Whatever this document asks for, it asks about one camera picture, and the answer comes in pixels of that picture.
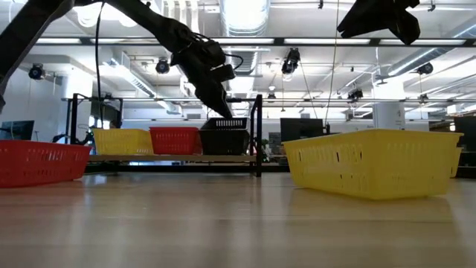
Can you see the black overhead light bar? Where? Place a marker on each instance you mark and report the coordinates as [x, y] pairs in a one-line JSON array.
[[327, 41]]

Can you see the black ceiling spotlight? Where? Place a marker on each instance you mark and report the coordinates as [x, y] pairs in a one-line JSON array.
[[425, 68], [36, 71], [355, 94], [291, 61], [162, 66]]

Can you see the dark computer monitor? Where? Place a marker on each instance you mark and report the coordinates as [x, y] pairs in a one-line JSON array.
[[301, 129], [466, 132], [16, 129]]

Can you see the black metal rig frame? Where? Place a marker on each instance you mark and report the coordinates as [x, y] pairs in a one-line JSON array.
[[186, 168]]

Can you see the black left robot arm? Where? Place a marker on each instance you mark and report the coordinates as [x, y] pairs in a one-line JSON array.
[[22, 33]]

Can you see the yellow plastic basket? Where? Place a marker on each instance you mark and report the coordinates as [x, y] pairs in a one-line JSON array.
[[372, 164], [456, 162], [122, 142]]

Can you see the round silver ventilation duct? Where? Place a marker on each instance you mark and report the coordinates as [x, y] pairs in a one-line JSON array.
[[243, 16]]

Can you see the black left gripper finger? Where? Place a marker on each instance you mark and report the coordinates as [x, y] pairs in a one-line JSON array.
[[208, 98], [221, 98]]

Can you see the red plastic basket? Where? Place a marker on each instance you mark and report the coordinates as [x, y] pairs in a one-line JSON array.
[[37, 164], [175, 140]]

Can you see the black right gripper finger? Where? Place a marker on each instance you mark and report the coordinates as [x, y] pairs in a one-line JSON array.
[[407, 26], [364, 20]]

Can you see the black background robot arm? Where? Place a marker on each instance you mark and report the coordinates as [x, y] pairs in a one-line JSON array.
[[63, 138], [86, 137]]

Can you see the black metal wooden shelf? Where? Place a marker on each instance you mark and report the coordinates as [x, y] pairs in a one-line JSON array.
[[167, 158]]

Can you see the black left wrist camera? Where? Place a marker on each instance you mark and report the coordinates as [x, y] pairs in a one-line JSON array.
[[223, 73]]

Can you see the black background rig frame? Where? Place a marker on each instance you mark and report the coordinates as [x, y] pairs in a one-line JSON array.
[[118, 111]]

